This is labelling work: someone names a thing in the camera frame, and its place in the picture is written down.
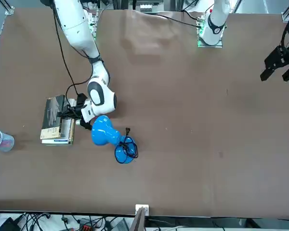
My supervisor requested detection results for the clear plastic cup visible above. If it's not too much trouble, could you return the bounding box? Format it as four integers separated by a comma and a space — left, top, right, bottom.
0, 129, 15, 153

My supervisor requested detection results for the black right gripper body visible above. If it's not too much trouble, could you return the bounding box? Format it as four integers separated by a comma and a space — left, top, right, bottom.
60, 103, 84, 120

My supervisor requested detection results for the black connector box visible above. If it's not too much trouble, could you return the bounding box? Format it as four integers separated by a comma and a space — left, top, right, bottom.
76, 93, 88, 107

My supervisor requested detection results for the aluminium frame post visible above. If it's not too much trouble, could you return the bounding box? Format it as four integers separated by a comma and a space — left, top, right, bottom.
131, 204, 150, 231

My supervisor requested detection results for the white and blue book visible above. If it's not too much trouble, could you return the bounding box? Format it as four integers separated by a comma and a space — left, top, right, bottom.
41, 98, 75, 145

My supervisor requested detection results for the thin black power cable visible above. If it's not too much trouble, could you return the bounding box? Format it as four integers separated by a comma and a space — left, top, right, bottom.
134, 10, 201, 27

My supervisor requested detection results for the blue desk lamp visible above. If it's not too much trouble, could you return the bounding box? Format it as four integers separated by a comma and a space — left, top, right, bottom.
90, 115, 140, 165

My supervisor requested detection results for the black and tan book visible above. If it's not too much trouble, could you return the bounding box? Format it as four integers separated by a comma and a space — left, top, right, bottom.
39, 94, 66, 141

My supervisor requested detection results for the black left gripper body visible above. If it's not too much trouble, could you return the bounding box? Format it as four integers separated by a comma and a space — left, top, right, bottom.
264, 45, 289, 71

